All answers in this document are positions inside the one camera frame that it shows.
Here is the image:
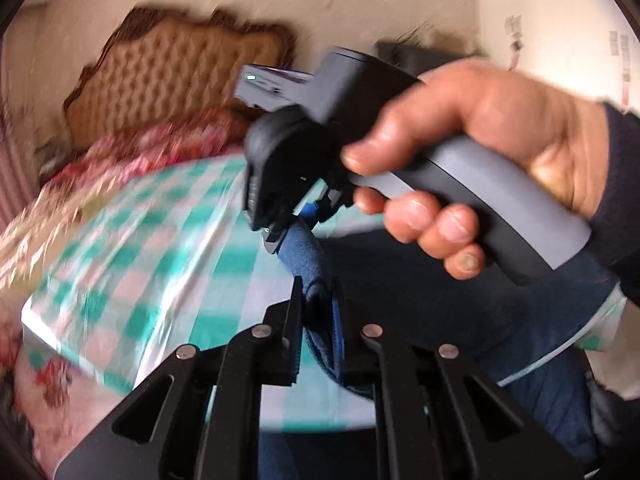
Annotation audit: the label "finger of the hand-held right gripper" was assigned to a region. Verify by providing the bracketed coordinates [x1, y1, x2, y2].
[260, 198, 334, 257]

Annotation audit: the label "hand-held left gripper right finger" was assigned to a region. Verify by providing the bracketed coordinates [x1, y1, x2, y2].
[331, 299, 587, 480]

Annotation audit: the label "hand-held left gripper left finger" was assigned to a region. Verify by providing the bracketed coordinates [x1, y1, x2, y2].
[56, 276, 305, 480]

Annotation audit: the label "blue denim pants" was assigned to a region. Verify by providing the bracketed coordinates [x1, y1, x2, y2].
[256, 219, 627, 480]

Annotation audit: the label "person's right hand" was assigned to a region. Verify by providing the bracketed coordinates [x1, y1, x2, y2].
[339, 58, 609, 282]

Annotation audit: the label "tufted brown headboard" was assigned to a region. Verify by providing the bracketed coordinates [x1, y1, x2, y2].
[62, 5, 297, 154]

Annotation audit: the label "green white checked bedsheet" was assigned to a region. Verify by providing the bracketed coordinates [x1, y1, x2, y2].
[21, 156, 626, 435]

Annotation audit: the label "red floral quilt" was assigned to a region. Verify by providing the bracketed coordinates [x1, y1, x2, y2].
[0, 106, 248, 466]

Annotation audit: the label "white cloth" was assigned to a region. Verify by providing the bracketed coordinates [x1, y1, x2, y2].
[581, 287, 640, 397]

